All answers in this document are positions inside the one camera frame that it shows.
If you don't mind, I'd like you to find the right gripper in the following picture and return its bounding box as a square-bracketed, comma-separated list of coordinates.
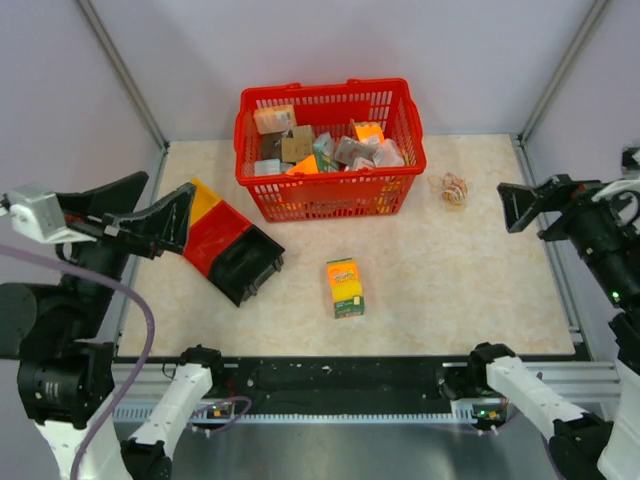
[494, 168, 640, 302]

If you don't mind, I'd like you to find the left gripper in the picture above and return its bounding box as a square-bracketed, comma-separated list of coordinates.
[59, 166, 195, 333]

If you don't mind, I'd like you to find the white cable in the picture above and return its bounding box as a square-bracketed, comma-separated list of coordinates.
[439, 182, 469, 206]

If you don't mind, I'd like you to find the orange cable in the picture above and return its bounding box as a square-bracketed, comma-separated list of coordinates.
[430, 172, 469, 201]

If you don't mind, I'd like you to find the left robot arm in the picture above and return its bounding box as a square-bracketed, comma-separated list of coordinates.
[1, 171, 227, 479]

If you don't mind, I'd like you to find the yellow plastic bin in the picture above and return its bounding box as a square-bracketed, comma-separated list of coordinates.
[190, 178, 222, 227]

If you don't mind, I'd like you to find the red plastic bin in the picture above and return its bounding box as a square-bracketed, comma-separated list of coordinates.
[183, 200, 251, 277]

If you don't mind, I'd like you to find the black plastic bin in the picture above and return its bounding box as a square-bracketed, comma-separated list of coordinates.
[207, 226, 285, 307]

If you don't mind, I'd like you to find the orange box in basket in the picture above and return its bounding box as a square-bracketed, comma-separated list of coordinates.
[253, 105, 297, 135]

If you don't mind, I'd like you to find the brown cardboard box in basket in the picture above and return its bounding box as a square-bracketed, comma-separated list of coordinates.
[280, 125, 315, 164]

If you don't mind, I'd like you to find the clear packet in basket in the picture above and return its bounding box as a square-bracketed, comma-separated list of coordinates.
[333, 136, 377, 167]

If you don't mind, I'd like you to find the orange sponge pack in basket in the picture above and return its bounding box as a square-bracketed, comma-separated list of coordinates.
[351, 121, 385, 146]

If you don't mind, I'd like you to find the red plastic shopping basket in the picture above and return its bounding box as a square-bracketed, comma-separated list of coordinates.
[234, 78, 427, 222]

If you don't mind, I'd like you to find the sponge daddy package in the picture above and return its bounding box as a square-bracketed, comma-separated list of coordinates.
[326, 258, 365, 319]

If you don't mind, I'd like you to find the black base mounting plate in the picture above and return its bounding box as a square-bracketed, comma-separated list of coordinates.
[169, 355, 506, 416]

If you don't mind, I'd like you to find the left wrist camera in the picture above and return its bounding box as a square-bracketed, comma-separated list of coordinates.
[2, 184, 69, 244]

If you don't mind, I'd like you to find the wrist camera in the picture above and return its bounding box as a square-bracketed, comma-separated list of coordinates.
[592, 146, 640, 202]
[2, 184, 69, 244]

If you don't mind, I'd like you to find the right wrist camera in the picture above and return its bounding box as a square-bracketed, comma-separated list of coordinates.
[592, 146, 640, 202]

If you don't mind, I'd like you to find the aluminium frame rail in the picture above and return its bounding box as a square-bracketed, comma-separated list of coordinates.
[114, 358, 621, 424]

